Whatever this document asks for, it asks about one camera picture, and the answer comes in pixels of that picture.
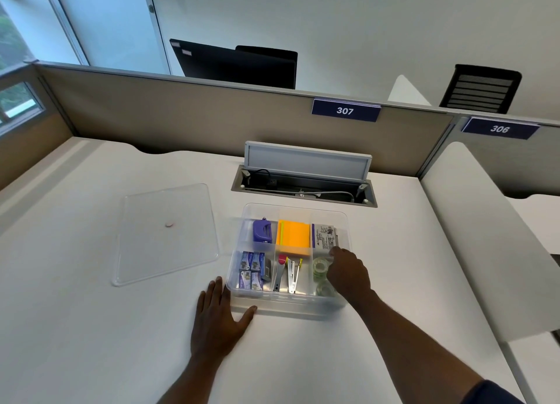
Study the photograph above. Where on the person's left hand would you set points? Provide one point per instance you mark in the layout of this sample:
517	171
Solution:
216	325

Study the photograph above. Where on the person's right hand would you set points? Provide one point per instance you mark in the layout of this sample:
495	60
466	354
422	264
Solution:
350	274

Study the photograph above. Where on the person's left middle finger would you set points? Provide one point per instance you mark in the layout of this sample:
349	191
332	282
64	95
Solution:
219	294

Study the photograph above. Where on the person's left thumb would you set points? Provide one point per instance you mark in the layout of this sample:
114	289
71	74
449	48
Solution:
247	315

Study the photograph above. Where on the person's left little finger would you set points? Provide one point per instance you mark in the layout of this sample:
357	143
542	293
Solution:
201	305

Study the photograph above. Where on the person's right fingers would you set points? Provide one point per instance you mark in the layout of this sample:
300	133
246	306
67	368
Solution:
336	261

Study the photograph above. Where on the person's left forearm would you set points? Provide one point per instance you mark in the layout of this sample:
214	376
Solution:
192	379

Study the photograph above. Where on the person's right forearm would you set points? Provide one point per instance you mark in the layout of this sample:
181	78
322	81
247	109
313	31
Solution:
411	342

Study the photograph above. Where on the clear tape roll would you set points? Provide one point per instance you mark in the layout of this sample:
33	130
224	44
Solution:
320	267
324	289

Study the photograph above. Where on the white printed label packet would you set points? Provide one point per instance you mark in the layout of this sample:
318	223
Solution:
323	236

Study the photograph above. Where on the small blue staple box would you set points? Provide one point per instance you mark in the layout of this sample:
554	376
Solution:
258	262
245	260
244	280
256	281

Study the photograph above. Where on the yellow tipped utility knife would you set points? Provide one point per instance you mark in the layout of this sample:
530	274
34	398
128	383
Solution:
296	277

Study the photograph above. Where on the clear plastic organizer box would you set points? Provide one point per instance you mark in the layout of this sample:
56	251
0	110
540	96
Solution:
288	301

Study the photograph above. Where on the orange sticky note pad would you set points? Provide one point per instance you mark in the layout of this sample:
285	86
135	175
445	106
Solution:
295	237

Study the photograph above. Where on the silver utility knife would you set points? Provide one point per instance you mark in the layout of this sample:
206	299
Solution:
289	277

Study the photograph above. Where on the red tipped utility knife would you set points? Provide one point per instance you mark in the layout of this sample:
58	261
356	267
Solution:
278	274

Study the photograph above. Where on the clear plastic lid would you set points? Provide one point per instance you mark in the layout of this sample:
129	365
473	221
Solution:
166	250

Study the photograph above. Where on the purple stapler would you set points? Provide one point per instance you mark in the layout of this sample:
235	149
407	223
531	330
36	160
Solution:
262	231

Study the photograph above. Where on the white desk side panel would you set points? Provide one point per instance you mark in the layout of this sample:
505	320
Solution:
481	242
407	93

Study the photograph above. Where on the blue desk number sign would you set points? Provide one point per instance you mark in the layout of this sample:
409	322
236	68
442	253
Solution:
345	110
499	128

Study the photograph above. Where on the beige desk partition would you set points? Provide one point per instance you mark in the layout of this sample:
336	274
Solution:
503	167
175	110

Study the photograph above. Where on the dark blue sleeve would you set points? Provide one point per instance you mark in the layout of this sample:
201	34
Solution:
492	395

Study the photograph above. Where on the black slatted office chair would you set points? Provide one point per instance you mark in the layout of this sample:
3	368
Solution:
479	88

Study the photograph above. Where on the black computer monitor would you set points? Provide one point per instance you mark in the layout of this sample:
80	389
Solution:
218	62

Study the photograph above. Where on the grey window frame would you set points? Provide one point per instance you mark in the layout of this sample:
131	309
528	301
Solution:
22	106

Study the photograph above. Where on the glass door with frame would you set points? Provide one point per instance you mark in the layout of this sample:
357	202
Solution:
109	23

